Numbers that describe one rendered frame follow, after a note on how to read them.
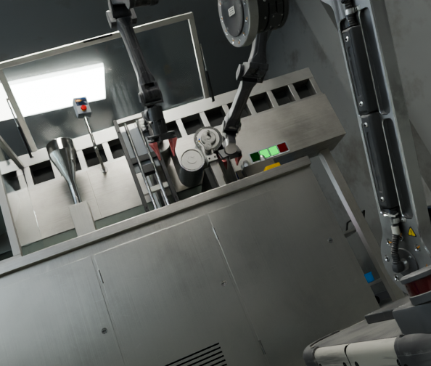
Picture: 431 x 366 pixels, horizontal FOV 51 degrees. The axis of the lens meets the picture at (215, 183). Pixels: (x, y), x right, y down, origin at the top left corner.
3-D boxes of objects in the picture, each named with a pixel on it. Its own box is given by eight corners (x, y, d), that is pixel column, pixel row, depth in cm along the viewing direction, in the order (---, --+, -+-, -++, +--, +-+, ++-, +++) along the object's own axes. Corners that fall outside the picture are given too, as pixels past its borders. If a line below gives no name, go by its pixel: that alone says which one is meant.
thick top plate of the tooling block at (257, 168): (248, 178, 223) (243, 167, 225) (237, 202, 260) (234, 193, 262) (277, 167, 226) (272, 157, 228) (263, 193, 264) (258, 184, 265)
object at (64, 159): (78, 258, 210) (45, 152, 227) (83, 263, 223) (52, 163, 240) (107, 247, 213) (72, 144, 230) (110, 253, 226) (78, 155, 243)
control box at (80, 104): (78, 112, 231) (72, 96, 234) (77, 119, 236) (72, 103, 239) (91, 110, 234) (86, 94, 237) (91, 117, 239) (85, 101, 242)
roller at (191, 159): (184, 173, 225) (176, 152, 228) (183, 189, 249) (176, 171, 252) (207, 165, 227) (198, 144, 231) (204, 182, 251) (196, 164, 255)
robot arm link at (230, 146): (240, 120, 216) (223, 118, 214) (244, 133, 207) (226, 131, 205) (236, 141, 223) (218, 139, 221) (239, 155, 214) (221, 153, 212)
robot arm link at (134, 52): (105, 7, 180) (132, 3, 183) (105, 17, 185) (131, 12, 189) (140, 100, 170) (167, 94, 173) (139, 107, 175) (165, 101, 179)
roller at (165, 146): (148, 156, 227) (138, 133, 232) (150, 174, 251) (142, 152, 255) (174, 147, 230) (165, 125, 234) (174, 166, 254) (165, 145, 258)
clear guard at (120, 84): (0, 67, 235) (0, 67, 236) (37, 151, 261) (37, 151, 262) (189, 17, 256) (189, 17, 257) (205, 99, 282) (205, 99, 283)
